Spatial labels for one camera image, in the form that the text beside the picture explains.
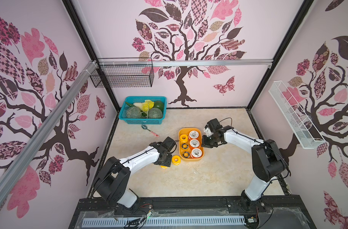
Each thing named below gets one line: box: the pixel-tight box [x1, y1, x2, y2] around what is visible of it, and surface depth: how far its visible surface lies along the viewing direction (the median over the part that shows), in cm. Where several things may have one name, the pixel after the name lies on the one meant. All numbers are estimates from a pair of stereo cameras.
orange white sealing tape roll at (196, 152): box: [190, 147, 203, 159], surface depth 91 cm
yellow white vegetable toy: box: [133, 99, 155, 112], surface depth 115 cm
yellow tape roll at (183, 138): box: [179, 134, 189, 144], surface depth 100 cm
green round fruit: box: [153, 100, 165, 115], surface depth 113 cm
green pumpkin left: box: [126, 106, 142, 119], surface depth 105 cm
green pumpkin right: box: [147, 107, 164, 119], surface depth 106 cm
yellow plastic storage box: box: [178, 127, 205, 162], surface depth 97 cm
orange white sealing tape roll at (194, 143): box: [189, 138, 200, 148], surface depth 96 cm
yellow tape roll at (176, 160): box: [171, 155, 182, 166], surface depth 91 cm
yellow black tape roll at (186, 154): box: [182, 151, 191, 159], surface depth 94 cm
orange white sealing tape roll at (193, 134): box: [188, 130, 199, 139], surface depth 100 cm
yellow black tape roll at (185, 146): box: [181, 143, 189, 150], surface depth 98 cm
